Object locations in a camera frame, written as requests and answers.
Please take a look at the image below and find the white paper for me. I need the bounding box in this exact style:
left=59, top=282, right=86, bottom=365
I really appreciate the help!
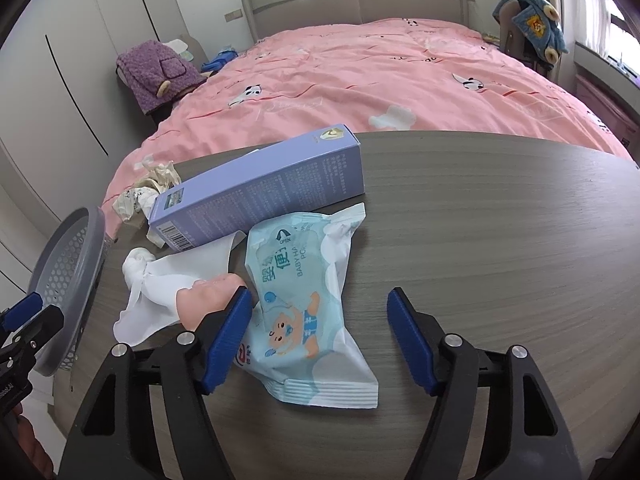
left=112, top=160, right=182, bottom=222

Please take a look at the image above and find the pink toy pig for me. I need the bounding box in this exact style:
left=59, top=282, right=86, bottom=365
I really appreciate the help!
left=176, top=273, right=246, bottom=330

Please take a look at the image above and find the blue baby wipes pack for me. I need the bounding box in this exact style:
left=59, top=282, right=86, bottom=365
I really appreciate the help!
left=236, top=204, right=378, bottom=410

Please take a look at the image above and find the purple long carton box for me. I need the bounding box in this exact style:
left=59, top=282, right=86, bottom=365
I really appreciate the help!
left=149, top=125, right=364, bottom=252

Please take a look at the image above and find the grey perforated trash basket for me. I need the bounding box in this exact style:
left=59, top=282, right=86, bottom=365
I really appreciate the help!
left=28, top=206, right=105, bottom=376

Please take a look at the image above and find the left hand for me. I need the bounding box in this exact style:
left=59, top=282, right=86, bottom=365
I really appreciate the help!
left=13, top=404, right=55, bottom=479

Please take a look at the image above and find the white wardrobe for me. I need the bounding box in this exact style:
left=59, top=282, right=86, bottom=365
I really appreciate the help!
left=1, top=0, right=186, bottom=235

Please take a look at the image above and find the purple fleece jacket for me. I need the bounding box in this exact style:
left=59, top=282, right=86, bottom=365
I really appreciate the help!
left=116, top=39, right=206, bottom=115

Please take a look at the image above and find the blue item on nightstand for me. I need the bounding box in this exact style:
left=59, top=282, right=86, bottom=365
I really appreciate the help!
left=201, top=48, right=239, bottom=73

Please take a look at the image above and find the pink storage box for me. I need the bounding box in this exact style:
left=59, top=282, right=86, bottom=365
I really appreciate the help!
left=576, top=75, right=639, bottom=156

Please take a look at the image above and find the pink bed duvet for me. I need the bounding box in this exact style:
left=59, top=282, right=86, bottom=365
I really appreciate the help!
left=102, top=18, right=628, bottom=233

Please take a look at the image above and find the chair under blue jacket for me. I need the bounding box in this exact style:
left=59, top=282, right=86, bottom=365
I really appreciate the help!
left=498, top=0, right=552, bottom=78

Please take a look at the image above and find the blue child jacket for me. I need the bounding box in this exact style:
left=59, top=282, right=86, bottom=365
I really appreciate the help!
left=492, top=0, right=568, bottom=68

